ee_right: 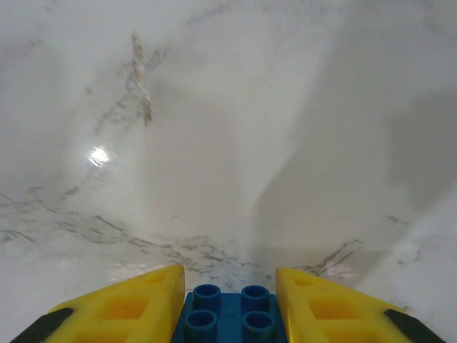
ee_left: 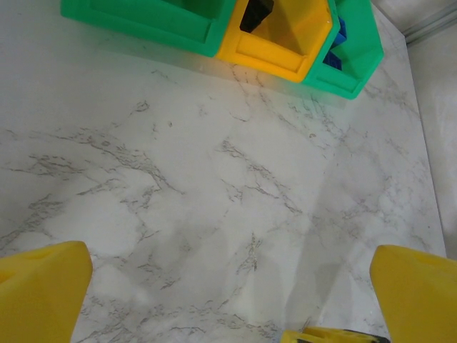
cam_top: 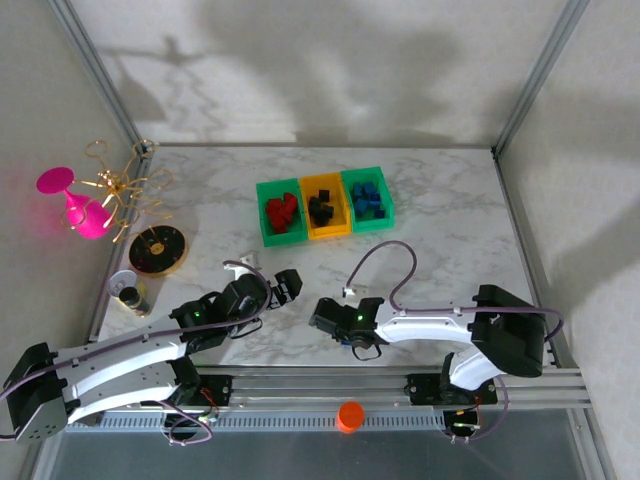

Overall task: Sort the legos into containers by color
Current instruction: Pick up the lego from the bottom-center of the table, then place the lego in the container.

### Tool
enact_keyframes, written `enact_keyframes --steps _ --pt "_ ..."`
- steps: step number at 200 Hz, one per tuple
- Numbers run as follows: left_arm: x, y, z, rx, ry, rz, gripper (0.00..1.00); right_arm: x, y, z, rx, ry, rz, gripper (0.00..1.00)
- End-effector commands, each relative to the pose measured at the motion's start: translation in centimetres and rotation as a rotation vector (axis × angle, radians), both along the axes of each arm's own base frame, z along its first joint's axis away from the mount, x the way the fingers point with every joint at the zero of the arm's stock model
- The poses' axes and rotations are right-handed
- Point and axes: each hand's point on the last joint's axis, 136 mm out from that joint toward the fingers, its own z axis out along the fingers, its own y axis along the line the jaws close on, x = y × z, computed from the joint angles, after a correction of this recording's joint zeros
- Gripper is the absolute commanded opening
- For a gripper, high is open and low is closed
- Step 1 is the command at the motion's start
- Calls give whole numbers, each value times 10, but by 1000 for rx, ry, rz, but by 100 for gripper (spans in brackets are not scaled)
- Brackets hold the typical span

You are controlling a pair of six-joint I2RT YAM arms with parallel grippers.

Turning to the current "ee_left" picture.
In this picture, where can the yellow plastic bin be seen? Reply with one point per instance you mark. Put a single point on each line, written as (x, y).
(267, 60)

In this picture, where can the left gripper yellow-padded right finger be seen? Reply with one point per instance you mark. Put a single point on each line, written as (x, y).
(417, 300)

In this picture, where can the yellow-padded finger of the right gripper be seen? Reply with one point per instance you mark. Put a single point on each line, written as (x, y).
(321, 336)

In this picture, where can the green plastic bin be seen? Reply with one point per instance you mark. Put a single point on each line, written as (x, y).
(143, 25)
(360, 46)

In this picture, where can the aluminium frame post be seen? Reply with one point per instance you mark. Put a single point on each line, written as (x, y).
(435, 26)

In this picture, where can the left gripper yellow-padded left finger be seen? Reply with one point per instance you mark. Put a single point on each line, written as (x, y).
(39, 296)

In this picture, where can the black lego brick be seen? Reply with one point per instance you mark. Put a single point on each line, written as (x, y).
(255, 16)

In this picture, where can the blue lego brick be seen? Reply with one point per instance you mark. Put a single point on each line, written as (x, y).
(333, 60)
(342, 30)

